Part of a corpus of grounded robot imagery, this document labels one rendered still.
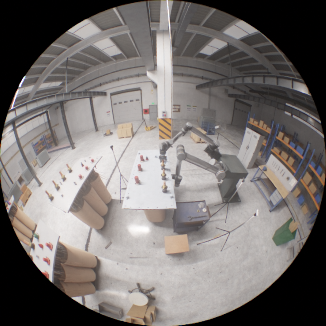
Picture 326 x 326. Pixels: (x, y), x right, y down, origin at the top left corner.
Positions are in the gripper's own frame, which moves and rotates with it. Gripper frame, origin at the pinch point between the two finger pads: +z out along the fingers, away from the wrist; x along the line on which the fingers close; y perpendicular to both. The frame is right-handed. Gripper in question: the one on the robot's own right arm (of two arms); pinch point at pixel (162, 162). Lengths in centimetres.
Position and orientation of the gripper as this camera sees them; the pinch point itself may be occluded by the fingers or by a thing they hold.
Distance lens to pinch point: 181.5
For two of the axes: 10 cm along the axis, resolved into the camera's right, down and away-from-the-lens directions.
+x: 9.0, 2.4, -3.6
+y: -4.3, 5.4, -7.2
